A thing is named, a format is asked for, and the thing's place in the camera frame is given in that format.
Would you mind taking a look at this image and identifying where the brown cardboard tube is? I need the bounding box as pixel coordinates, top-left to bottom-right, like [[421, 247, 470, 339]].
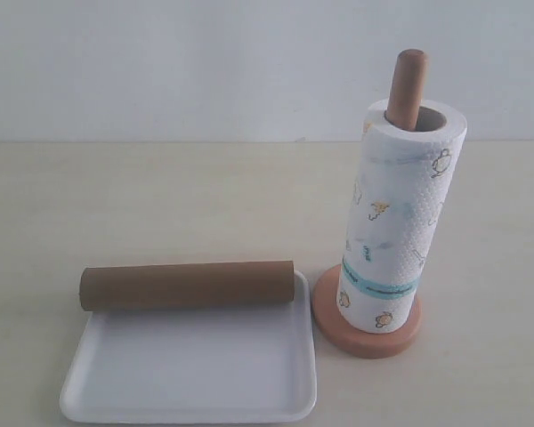
[[79, 261, 295, 311]]

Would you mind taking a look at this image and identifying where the printed white paper towel roll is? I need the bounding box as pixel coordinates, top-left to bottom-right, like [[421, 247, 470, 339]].
[[336, 101, 467, 334]]

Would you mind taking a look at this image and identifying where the wooden paper towel holder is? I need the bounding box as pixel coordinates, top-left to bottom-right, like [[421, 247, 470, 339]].
[[311, 49, 428, 359]]

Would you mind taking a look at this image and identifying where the white square plastic tray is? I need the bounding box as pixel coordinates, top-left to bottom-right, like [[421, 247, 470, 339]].
[[59, 273, 317, 424]]

